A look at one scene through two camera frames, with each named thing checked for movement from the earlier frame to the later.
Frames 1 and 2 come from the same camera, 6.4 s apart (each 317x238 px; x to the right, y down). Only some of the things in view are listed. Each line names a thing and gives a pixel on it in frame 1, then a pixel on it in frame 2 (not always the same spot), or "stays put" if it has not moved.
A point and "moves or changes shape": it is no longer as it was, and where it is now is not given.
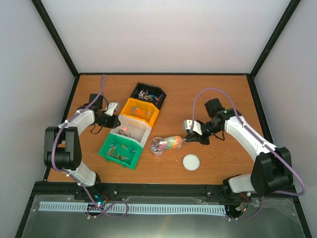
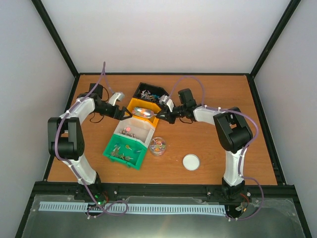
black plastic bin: (149, 93) moves or changes shape
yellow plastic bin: (140, 110) moves or changes shape
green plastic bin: (121, 149) moves or changes shape
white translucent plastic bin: (134, 130) moves or changes shape
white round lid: (191, 162) stays put
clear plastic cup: (157, 146) stays put
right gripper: (205, 141) to (167, 116)
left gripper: (115, 122) to (114, 114)
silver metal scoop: (175, 142) to (143, 112)
